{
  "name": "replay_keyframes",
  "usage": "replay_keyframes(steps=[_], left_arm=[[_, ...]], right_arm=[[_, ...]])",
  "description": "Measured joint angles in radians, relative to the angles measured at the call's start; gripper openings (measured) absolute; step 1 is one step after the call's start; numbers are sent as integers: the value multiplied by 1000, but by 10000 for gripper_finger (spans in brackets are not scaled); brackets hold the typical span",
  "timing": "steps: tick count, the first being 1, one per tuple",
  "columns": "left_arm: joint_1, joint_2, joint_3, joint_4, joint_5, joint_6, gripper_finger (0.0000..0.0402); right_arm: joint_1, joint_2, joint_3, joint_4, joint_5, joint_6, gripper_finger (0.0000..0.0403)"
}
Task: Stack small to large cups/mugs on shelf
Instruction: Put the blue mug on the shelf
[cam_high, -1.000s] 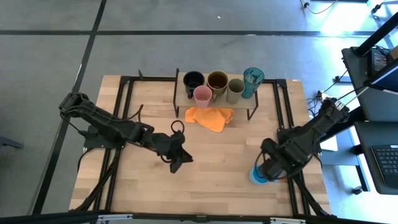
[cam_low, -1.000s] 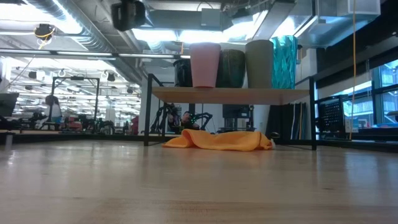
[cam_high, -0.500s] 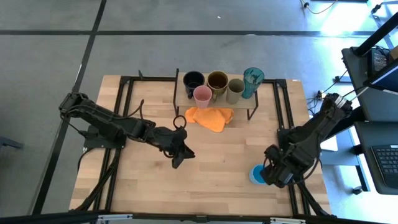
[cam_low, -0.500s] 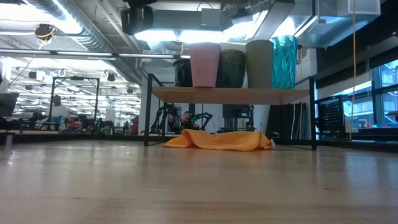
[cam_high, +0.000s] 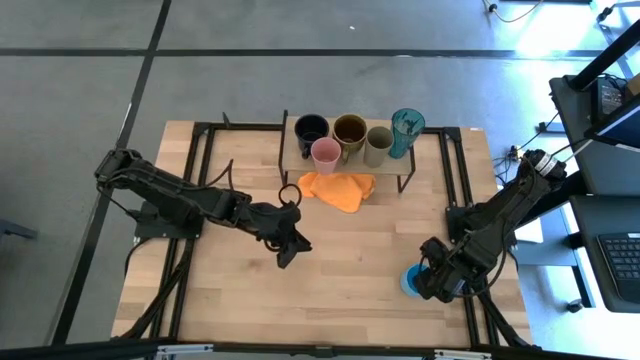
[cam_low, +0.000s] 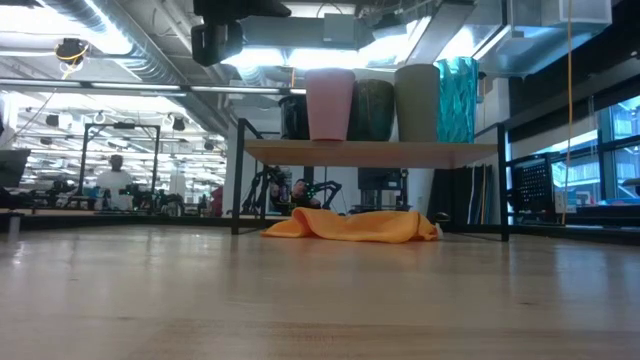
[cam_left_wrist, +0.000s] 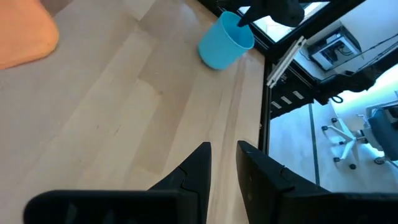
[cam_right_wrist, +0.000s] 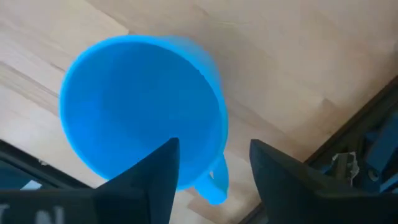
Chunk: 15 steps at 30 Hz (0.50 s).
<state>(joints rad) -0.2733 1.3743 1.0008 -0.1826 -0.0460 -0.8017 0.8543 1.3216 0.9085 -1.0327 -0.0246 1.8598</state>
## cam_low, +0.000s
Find orange cloth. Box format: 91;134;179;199
259;206;441;245

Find beige tumbler cup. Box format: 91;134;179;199
393;63;443;144

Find wooden shelf black metal legs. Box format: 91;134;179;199
230;117;512;244

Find black metal table frame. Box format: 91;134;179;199
0;212;640;247

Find red background object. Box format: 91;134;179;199
208;185;225;218

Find black background rig frame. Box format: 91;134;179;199
76;121;162;199

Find person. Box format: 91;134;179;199
288;178;322;209
93;153;135;212

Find black speckled mug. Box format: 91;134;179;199
277;94;312;142

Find pink cup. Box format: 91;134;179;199
304;67;357;143

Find teal patterned glass cup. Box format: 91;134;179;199
432;55;481;145

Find black leaning panels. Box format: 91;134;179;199
428;163;495;226

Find black ceiling device yellow cable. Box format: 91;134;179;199
53;37;91;66

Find green blue glazed mug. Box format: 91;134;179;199
347;78;397;143

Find grey ceiling box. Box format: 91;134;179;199
321;12;358;44

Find white wall outlet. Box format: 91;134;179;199
553;191;577;215

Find black perforated panel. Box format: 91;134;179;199
511;153;557;215

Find grey short post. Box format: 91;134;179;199
6;211;24;242

